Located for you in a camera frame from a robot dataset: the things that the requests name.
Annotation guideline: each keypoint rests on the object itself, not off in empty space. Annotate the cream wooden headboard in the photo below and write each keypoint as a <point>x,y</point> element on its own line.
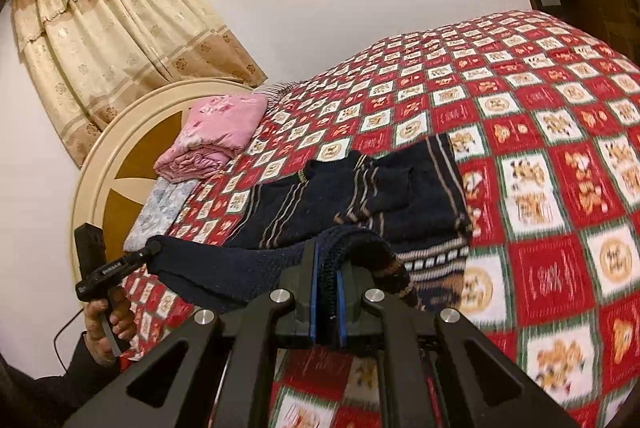
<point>130,148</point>

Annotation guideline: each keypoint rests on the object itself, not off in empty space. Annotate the person's left hand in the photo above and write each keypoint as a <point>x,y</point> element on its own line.
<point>95,323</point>

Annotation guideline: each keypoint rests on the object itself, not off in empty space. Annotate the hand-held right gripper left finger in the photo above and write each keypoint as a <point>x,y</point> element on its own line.
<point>313,308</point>

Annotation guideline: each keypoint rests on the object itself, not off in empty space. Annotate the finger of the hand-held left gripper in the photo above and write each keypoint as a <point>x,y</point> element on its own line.
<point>142,254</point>

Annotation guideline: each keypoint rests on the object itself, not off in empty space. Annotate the beige floral curtain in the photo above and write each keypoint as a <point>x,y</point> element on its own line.
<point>110,48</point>

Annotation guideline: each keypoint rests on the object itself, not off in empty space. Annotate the bed with red checked bedspread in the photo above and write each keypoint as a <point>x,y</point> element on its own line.
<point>525,133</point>

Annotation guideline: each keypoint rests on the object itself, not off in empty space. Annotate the grey floral pillow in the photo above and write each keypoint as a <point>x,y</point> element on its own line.
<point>160,208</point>

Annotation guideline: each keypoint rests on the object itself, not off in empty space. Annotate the folded pink blanket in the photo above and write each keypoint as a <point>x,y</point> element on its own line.
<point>215,128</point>

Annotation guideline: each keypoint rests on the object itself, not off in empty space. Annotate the person's left forearm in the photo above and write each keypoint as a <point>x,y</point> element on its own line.
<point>75,388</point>

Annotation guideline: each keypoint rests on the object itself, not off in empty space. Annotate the navy patterned knit sweater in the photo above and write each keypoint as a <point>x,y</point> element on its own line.
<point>350,198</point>

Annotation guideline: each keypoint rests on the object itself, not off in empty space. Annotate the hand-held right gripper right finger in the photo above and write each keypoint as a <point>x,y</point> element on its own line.
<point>341,308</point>

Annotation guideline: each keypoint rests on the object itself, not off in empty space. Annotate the striped pillow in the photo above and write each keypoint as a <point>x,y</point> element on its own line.
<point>275,91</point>

